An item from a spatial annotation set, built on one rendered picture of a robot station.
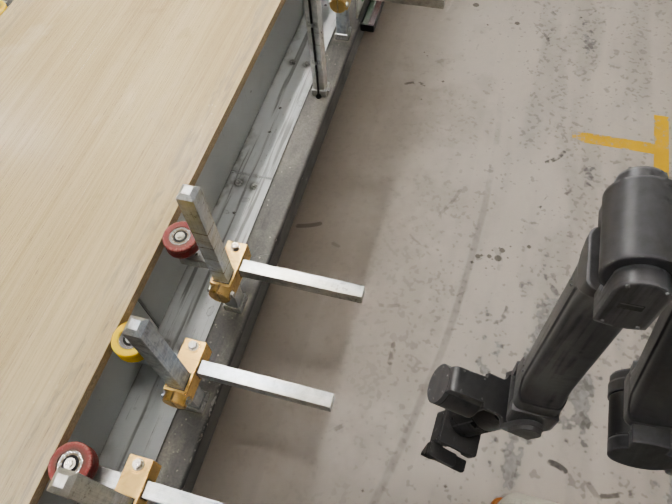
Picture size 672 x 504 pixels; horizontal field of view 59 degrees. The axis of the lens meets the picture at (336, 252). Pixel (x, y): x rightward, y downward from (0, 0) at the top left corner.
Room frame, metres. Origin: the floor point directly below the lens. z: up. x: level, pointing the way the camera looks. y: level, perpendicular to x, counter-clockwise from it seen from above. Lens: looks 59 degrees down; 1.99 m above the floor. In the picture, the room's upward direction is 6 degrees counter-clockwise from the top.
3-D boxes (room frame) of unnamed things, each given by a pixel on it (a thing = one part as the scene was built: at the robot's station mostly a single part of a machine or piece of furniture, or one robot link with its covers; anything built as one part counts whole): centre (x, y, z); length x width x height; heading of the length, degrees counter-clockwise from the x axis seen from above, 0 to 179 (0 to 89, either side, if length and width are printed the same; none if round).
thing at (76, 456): (0.28, 0.51, 0.85); 0.08 x 0.08 x 0.11
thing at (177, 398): (0.46, 0.33, 0.82); 0.14 x 0.06 x 0.05; 160
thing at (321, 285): (0.68, 0.15, 0.82); 0.43 x 0.03 x 0.04; 70
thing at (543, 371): (0.23, -0.23, 1.40); 0.11 x 0.06 x 0.43; 160
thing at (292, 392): (0.44, 0.24, 0.82); 0.43 x 0.03 x 0.04; 70
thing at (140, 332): (0.44, 0.34, 0.87); 0.04 x 0.04 x 0.48; 70
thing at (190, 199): (0.67, 0.25, 0.92); 0.04 x 0.04 x 0.48; 70
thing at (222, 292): (0.69, 0.25, 0.82); 0.14 x 0.06 x 0.05; 160
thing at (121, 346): (0.51, 0.43, 0.85); 0.08 x 0.08 x 0.11
